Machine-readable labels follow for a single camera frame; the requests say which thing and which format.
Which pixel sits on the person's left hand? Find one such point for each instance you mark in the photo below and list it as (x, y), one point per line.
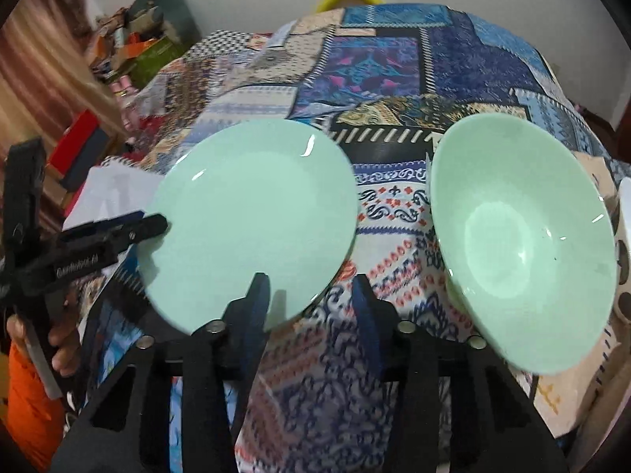
(63, 336)

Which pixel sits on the pink bowl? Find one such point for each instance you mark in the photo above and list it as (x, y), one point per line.
(601, 419)

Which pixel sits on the white folded cloth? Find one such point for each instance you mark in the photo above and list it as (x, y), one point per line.
(112, 191)

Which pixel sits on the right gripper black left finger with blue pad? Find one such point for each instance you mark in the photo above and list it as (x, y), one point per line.
(125, 425)

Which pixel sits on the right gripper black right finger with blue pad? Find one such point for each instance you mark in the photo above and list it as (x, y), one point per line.
(494, 426)

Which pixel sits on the pink brown curtain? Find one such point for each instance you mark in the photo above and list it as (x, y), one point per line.
(45, 78)

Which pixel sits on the red box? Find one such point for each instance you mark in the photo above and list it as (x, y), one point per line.
(72, 142)

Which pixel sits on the pink bunny toy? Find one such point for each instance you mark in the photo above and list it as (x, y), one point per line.
(123, 91)

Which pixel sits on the green cardboard box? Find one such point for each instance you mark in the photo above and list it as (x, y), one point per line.
(153, 59)

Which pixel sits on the patchwork patterned bedspread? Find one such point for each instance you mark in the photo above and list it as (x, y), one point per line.
(385, 83)

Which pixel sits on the white bowl black spots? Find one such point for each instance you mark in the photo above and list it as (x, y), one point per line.
(621, 225)

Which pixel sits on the orange sleeve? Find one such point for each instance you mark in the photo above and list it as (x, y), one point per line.
(33, 429)

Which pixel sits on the mint green plate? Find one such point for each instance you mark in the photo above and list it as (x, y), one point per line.
(271, 196)

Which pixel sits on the mint green bowl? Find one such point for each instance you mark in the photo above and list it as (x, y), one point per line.
(526, 240)

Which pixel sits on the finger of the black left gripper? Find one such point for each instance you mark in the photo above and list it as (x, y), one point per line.
(121, 232)

